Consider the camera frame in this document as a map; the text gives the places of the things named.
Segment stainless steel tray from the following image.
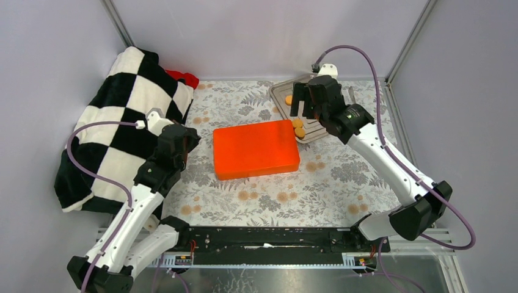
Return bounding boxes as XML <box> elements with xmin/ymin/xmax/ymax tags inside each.
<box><xmin>268</xmin><ymin>73</ymin><xmax>329</xmax><ymax>143</ymax></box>

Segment orange tin lid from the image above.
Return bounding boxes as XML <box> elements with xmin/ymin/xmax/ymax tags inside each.
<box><xmin>213</xmin><ymin>120</ymin><xmax>301</xmax><ymax>181</ymax></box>

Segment steel tongs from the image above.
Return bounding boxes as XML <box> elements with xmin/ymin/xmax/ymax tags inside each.
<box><xmin>348</xmin><ymin>86</ymin><xmax>356</xmax><ymax>104</ymax></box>

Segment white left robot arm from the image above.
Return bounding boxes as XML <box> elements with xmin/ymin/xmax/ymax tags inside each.
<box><xmin>66</xmin><ymin>118</ymin><xmax>200</xmax><ymax>292</ymax></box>

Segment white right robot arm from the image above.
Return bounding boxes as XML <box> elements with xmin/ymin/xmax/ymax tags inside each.
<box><xmin>290</xmin><ymin>75</ymin><xmax>452</xmax><ymax>251</ymax></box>

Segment orange cookie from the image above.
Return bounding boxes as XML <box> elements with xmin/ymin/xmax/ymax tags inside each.
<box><xmin>285</xmin><ymin>95</ymin><xmax>293</xmax><ymax>106</ymax></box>
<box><xmin>292</xmin><ymin>118</ymin><xmax>304</xmax><ymax>128</ymax></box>

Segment black white checkered blanket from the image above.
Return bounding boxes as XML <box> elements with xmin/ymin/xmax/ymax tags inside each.
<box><xmin>54</xmin><ymin>46</ymin><xmax>194</xmax><ymax>214</ymax></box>

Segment floral patterned tablecloth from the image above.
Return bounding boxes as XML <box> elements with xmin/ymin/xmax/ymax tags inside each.
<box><xmin>162</xmin><ymin>81</ymin><xmax>399</xmax><ymax>227</ymax></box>

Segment red cloth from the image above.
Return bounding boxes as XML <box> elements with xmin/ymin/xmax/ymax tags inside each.
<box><xmin>166</xmin><ymin>70</ymin><xmax>200</xmax><ymax>90</ymax></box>

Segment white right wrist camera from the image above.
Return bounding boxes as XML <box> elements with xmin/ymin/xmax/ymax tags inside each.
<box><xmin>317</xmin><ymin>63</ymin><xmax>338</xmax><ymax>79</ymax></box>

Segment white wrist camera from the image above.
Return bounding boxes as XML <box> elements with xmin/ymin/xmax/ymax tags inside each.
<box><xmin>135</xmin><ymin>108</ymin><xmax>174</xmax><ymax>136</ymax></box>
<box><xmin>317</xmin><ymin>63</ymin><xmax>338</xmax><ymax>79</ymax></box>

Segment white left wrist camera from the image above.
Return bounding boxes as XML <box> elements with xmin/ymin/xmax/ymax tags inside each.
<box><xmin>135</xmin><ymin>108</ymin><xmax>174</xmax><ymax>136</ymax></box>

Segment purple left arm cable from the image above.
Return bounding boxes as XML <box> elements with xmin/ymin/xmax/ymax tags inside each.
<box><xmin>65</xmin><ymin>120</ymin><xmax>142</xmax><ymax>293</ymax></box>

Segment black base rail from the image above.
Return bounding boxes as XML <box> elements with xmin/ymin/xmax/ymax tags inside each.
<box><xmin>168</xmin><ymin>226</ymin><xmax>390</xmax><ymax>267</ymax></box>

